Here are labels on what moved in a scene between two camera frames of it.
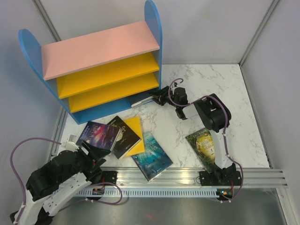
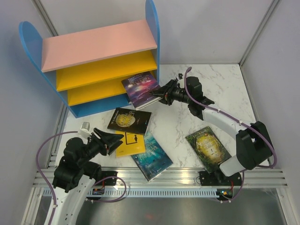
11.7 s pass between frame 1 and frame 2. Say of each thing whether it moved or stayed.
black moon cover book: moved
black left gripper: moved
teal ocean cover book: stayed
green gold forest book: stayed
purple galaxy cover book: moved
